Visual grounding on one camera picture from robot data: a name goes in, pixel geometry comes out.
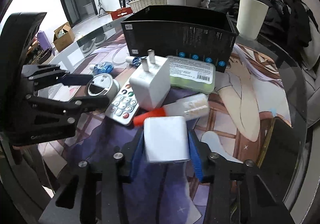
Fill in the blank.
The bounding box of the green lidded plastic case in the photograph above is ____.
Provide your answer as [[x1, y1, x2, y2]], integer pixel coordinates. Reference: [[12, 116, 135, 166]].
[[167, 56, 216, 94]]

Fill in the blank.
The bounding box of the cardboard box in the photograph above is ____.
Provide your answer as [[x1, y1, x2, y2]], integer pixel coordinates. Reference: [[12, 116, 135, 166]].
[[53, 22, 75, 52]]

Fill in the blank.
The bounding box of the blue tape dispenser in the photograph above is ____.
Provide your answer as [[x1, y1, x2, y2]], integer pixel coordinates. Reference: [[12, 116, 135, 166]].
[[125, 56, 142, 67], [89, 61, 114, 75]]

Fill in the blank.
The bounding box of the round silver device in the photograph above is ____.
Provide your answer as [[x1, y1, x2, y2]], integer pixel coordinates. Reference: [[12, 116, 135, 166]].
[[86, 73, 120, 99]]

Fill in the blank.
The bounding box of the black storage box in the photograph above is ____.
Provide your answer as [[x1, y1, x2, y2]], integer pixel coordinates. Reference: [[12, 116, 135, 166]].
[[121, 5, 239, 72]]

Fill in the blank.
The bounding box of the purple rolled mat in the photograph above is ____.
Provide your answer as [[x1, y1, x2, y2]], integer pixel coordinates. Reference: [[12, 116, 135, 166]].
[[36, 30, 52, 50]]

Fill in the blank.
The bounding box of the black jacket pile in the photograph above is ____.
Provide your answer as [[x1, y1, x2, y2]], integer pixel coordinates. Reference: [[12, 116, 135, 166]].
[[208, 0, 315, 47]]

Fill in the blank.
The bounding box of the white cylindrical cup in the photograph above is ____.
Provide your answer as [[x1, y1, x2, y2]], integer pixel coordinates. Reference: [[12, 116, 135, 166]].
[[236, 0, 268, 40]]

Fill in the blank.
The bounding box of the woven wicker basket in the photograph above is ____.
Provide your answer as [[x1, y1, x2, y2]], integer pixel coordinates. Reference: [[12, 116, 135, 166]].
[[129, 0, 167, 13]]

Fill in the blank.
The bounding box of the blue tape dispenser near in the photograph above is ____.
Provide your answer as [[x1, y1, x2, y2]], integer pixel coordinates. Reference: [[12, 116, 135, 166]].
[[89, 61, 114, 75]]

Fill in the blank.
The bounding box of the red capped white tube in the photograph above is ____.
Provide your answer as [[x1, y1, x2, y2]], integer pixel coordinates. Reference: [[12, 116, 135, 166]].
[[133, 93, 210, 126]]

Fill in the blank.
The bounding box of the red gift bag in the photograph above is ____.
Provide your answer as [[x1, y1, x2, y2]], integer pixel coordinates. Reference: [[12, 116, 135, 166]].
[[110, 7, 133, 21]]

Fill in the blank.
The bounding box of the silver remote control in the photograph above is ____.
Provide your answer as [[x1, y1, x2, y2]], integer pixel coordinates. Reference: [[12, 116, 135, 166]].
[[105, 80, 139, 126]]

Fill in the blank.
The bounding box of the white plug charger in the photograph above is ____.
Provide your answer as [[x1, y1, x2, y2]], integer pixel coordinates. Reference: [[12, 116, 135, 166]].
[[129, 49, 170, 111]]

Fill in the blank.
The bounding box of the white oppo charger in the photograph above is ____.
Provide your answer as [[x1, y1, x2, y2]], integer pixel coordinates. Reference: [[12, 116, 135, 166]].
[[144, 116, 190, 163]]

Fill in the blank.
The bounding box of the blue tape dispenser far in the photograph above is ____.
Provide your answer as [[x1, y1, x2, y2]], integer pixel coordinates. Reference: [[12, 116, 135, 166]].
[[125, 56, 142, 67]]

